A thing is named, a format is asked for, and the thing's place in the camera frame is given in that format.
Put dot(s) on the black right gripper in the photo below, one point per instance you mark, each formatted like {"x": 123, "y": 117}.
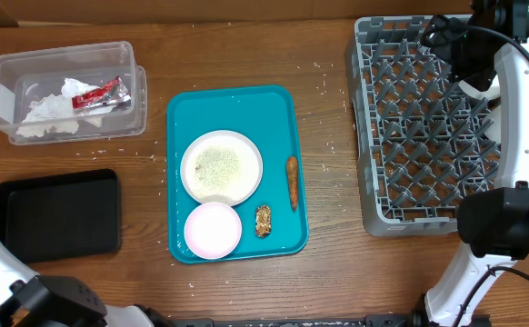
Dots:
{"x": 480, "y": 77}

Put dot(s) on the red snack wrapper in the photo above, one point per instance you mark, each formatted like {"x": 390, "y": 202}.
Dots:
{"x": 114, "y": 92}

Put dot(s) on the white cup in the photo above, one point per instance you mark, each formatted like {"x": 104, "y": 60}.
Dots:
{"x": 493, "y": 131}

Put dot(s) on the white napkin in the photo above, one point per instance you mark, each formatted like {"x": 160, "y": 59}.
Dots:
{"x": 53, "y": 114}
{"x": 72, "y": 88}

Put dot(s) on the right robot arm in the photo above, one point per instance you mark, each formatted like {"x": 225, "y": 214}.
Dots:
{"x": 493, "y": 226}

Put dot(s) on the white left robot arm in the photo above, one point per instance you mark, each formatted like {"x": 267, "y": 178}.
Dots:
{"x": 61, "y": 301}

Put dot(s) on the gray dishwasher rack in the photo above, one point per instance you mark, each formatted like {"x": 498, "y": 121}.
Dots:
{"x": 422, "y": 147}

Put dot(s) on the orange carrot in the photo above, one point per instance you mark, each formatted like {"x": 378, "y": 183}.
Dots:
{"x": 292, "y": 179}

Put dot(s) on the brown granola bar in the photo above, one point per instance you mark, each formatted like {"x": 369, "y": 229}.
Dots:
{"x": 263, "y": 221}

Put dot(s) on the black tray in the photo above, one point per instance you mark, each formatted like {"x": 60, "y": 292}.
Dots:
{"x": 61, "y": 216}

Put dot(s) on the clear plastic bin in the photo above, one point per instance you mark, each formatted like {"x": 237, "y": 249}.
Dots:
{"x": 31, "y": 76}

